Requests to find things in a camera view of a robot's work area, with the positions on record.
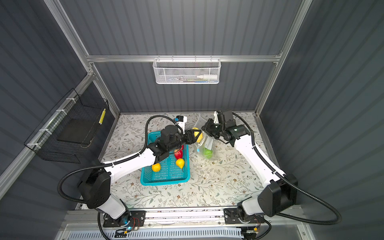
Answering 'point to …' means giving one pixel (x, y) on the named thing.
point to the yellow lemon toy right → (180, 162)
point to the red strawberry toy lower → (179, 154)
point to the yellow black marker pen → (102, 116)
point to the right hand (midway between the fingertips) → (202, 128)
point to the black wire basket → (43, 141)
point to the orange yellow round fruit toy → (156, 167)
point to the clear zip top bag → (207, 142)
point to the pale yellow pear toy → (196, 133)
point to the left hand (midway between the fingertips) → (199, 131)
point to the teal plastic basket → (169, 173)
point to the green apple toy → (207, 153)
